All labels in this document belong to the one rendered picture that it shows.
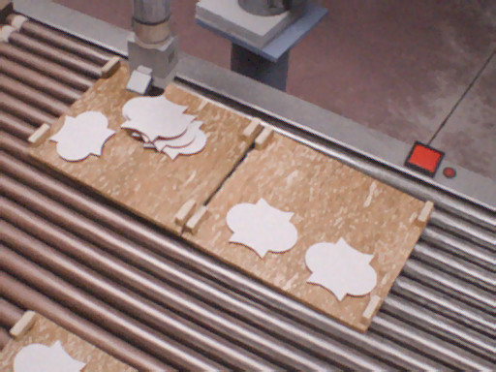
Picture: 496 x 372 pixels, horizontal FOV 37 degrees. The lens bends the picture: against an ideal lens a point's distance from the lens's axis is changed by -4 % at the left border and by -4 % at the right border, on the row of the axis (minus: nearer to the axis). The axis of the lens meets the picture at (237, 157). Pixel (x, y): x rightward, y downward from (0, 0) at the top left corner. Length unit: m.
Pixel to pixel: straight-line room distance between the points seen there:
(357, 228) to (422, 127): 1.61
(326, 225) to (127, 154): 0.46
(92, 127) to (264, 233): 0.47
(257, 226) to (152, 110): 0.37
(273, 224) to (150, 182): 0.28
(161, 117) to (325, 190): 0.39
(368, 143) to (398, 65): 1.66
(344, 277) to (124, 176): 0.51
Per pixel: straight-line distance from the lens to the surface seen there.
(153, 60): 1.54
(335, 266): 1.51
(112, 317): 1.47
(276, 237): 1.53
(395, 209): 1.63
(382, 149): 1.76
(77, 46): 1.99
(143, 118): 1.70
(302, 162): 1.67
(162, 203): 1.59
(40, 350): 1.42
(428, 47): 3.55
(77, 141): 1.71
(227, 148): 1.69
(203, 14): 2.09
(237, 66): 2.21
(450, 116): 3.24
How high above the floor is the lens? 2.19
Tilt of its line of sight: 49 degrees down
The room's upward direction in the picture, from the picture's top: 3 degrees clockwise
